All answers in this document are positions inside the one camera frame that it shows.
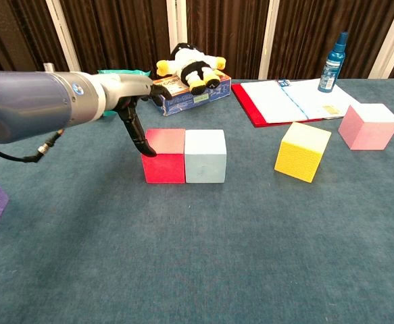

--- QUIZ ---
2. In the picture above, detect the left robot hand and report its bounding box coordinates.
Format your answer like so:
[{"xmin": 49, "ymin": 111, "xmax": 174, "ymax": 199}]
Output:
[{"xmin": 103, "ymin": 73, "xmax": 166, "ymax": 158}]

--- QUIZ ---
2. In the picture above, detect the red foam cube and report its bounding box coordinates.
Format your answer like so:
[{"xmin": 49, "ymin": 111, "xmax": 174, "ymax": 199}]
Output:
[{"xmin": 141, "ymin": 128, "xmax": 187, "ymax": 184}]

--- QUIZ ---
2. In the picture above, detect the light blue foam cube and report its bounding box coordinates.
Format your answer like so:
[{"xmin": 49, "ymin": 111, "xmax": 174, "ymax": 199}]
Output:
[{"xmin": 184, "ymin": 129, "xmax": 228, "ymax": 184}]

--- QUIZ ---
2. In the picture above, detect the yellow foam cube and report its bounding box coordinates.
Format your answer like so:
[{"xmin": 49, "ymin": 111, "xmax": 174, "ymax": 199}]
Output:
[{"xmin": 274, "ymin": 121, "xmax": 333, "ymax": 184}]

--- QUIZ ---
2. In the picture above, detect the pink foam cube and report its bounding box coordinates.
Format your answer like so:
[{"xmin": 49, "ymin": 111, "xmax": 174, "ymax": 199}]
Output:
[{"xmin": 337, "ymin": 103, "xmax": 394, "ymax": 151}]

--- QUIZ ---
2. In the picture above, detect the teal snack bag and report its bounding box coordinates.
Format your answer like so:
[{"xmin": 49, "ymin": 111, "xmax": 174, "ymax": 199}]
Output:
[{"xmin": 97, "ymin": 69, "xmax": 152, "ymax": 119}]

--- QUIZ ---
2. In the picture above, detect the penguin plush toy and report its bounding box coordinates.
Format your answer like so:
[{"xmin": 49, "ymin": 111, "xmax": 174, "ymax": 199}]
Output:
[{"xmin": 155, "ymin": 42, "xmax": 227, "ymax": 96}]

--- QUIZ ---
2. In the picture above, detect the blue cardboard box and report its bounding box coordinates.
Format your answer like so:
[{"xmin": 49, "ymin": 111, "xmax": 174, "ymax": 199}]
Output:
[{"xmin": 151, "ymin": 74, "xmax": 232, "ymax": 117}]

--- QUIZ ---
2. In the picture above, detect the open red folder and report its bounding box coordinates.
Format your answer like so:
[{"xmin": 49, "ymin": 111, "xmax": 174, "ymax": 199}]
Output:
[{"xmin": 230, "ymin": 78, "xmax": 362, "ymax": 129}]

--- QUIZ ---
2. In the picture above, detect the teal felt table mat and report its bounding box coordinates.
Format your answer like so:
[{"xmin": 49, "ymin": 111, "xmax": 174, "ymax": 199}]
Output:
[{"xmin": 0, "ymin": 78, "xmax": 394, "ymax": 324}]

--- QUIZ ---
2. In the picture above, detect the blue spray bottle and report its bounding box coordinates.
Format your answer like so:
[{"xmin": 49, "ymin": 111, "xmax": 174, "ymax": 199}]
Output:
[{"xmin": 317, "ymin": 31, "xmax": 349, "ymax": 93}]

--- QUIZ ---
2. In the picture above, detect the white frame post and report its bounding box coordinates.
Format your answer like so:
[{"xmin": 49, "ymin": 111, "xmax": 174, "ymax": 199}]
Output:
[
  {"xmin": 368, "ymin": 0, "xmax": 394, "ymax": 80},
  {"xmin": 258, "ymin": 0, "xmax": 280, "ymax": 80},
  {"xmin": 166, "ymin": 0, "xmax": 188, "ymax": 51},
  {"xmin": 45, "ymin": 0, "xmax": 79, "ymax": 72}
]

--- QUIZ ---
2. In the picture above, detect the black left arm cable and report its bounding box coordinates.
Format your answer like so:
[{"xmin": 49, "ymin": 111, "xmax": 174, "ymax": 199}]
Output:
[{"xmin": 0, "ymin": 130, "xmax": 64, "ymax": 164}]

